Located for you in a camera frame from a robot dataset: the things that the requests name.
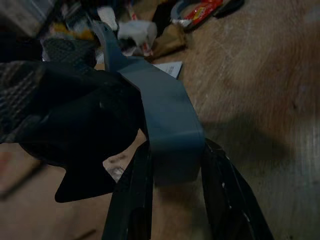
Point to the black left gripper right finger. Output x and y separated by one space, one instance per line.
225 195

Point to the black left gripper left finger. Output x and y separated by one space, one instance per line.
130 200

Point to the blue-grey plastic dustpan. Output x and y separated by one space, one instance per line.
165 117

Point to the black cloth rag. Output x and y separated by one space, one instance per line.
75 125

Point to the brown cardboard box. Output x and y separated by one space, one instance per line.
30 215

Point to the white paper card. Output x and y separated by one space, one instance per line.
170 68

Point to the black mesh fabric piece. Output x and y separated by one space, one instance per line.
67 53

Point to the brown paper bag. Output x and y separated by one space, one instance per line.
170 41

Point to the white crumpled tissue paper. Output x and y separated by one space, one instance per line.
136 32

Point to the yellow and white wrapper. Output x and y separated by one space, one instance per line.
75 31

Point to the white crumpled cloth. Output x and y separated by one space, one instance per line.
107 16

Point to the red snack wrapper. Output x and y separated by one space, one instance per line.
200 11

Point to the black flat object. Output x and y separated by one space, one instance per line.
228 7

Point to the grey storage box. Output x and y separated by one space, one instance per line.
22 15

